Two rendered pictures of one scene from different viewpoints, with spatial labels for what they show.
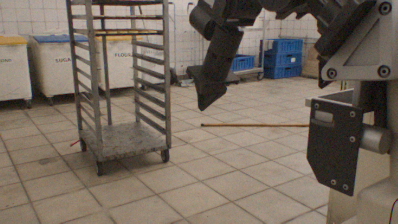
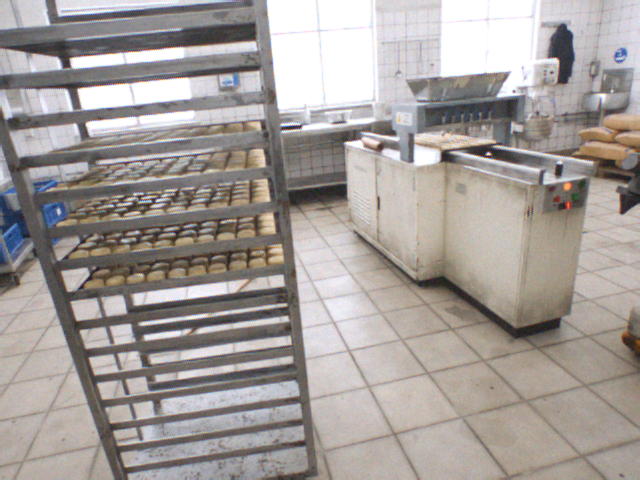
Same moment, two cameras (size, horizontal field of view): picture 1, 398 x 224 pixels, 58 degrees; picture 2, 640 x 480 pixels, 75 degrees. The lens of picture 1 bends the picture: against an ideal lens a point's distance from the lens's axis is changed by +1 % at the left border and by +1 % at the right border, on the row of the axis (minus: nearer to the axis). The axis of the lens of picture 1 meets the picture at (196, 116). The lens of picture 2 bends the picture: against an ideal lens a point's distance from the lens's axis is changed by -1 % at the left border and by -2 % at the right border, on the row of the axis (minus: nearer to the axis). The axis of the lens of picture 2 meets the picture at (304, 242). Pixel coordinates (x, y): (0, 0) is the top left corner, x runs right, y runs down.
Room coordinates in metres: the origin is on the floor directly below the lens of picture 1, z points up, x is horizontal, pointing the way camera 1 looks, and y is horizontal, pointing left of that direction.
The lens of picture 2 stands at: (1.56, 1.52, 1.34)
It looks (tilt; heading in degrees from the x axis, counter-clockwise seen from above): 20 degrees down; 294
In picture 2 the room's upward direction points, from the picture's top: 5 degrees counter-clockwise
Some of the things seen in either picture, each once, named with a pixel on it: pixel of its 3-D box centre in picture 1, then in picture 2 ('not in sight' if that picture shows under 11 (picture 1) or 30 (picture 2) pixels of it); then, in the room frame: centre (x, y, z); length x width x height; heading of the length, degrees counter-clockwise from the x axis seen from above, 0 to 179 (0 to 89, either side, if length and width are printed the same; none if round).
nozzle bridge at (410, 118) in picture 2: not in sight; (456, 127); (1.71, -1.33, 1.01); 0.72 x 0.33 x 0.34; 36
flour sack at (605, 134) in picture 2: not in sight; (615, 132); (0.01, -4.79, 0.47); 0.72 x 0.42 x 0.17; 34
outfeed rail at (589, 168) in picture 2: not in sight; (465, 144); (1.66, -1.51, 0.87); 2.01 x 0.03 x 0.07; 126
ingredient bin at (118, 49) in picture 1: (114, 64); not in sight; (4.57, 1.04, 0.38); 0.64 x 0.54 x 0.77; 31
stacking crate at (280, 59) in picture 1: (280, 58); (37, 214); (5.97, -1.39, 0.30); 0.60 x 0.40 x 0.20; 124
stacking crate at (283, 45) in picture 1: (281, 45); (31, 196); (5.97, -1.39, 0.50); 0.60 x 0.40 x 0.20; 126
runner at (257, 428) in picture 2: (91, 115); (212, 432); (2.31, 0.70, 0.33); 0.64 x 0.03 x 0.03; 28
